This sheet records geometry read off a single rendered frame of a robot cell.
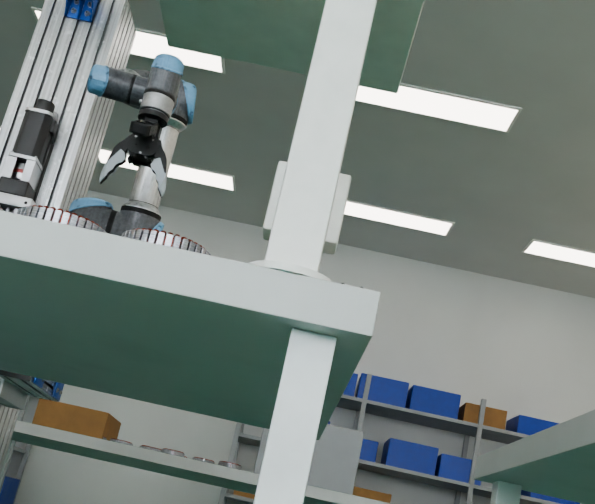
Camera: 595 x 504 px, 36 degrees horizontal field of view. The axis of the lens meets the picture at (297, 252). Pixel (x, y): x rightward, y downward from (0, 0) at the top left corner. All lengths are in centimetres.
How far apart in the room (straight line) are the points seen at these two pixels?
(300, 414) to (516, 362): 780
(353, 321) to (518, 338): 785
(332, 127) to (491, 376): 767
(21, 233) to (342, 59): 41
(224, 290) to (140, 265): 9
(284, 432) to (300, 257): 19
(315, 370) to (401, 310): 766
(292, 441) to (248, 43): 67
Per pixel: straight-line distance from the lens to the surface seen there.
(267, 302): 95
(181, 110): 264
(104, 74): 229
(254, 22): 135
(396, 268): 873
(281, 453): 96
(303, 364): 97
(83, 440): 422
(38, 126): 279
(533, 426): 810
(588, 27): 505
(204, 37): 142
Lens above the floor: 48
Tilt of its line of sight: 18 degrees up
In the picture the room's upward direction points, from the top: 13 degrees clockwise
